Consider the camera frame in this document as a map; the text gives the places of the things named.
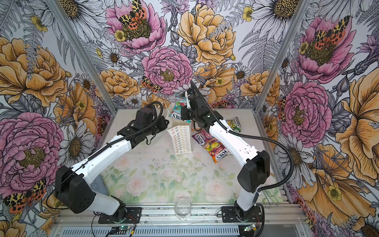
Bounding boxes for yellow red Fox's packet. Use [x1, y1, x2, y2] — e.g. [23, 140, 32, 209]
[203, 138, 229, 163]

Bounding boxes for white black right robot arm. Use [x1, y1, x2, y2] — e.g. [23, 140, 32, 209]
[181, 82, 270, 221]

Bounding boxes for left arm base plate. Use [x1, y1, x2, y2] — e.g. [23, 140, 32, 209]
[98, 207, 142, 224]

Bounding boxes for grey blue cloth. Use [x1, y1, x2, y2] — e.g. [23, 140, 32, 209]
[91, 175, 109, 196]

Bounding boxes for teal Fox's candy packet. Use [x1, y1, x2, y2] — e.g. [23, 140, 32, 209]
[169, 95, 190, 123]

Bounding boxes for clear glass cup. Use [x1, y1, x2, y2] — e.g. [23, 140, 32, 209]
[174, 198, 191, 220]

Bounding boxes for black corrugated right cable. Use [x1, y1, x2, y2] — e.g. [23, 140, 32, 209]
[189, 81, 295, 193]

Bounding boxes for purple Fox's berries packet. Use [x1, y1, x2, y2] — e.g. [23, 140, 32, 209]
[192, 129, 213, 147]

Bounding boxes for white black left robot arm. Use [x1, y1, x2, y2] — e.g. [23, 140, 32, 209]
[54, 101, 169, 221]

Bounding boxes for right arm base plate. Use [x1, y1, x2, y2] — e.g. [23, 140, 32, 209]
[221, 205, 265, 223]

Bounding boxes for white printed paper bag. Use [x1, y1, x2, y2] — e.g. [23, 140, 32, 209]
[166, 116, 192, 155]

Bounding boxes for small green snack packet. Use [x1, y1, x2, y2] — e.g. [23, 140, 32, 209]
[226, 117, 241, 132]

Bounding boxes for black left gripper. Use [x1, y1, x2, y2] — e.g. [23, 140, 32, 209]
[144, 116, 169, 136]

